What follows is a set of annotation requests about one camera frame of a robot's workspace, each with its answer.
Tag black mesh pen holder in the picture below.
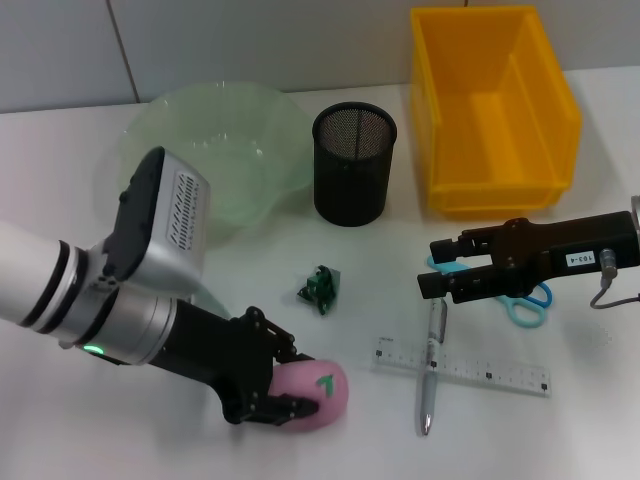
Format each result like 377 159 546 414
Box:
312 101 398 227

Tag yellow plastic bin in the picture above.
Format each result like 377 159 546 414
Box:
409 4 585 216

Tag pink toy peach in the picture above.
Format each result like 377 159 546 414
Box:
269 357 350 435

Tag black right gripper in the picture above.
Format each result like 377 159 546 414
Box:
417 210 640 305

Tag green glass fruit bowl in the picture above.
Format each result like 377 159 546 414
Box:
117 82 314 246

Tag silver grey pen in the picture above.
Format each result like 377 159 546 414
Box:
415 297 450 437

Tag blue scissors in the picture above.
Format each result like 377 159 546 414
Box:
425 254 554 329

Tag clear plastic ruler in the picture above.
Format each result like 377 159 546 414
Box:
372 335 553 399

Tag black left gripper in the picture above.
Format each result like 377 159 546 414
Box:
149 299 320 426

